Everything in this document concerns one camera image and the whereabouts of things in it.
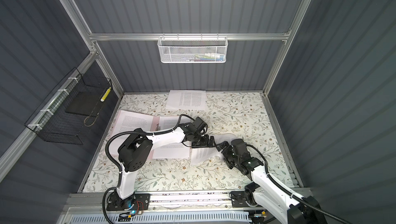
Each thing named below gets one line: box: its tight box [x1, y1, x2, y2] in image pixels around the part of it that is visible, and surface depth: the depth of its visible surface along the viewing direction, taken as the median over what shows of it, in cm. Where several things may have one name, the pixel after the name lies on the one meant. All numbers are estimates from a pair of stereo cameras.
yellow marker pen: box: [100, 86, 112, 102], surface depth 83 cm
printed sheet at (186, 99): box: [165, 89, 207, 110], surface depth 118 cm
